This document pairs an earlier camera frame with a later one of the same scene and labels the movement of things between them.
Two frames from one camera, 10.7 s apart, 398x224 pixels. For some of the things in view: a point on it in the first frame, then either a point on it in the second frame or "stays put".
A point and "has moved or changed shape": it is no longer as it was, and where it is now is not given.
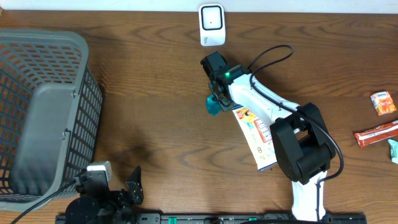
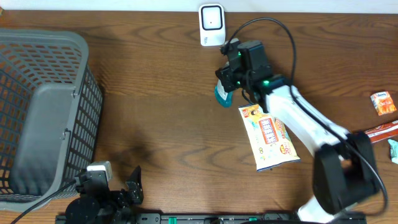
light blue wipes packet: (393, 150) stays put
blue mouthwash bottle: (213, 106) has moved or changed shape
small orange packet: (383, 102) stays put
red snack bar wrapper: (377, 134) stays put
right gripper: (226, 106) to (223, 74)
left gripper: (135, 194) stays put
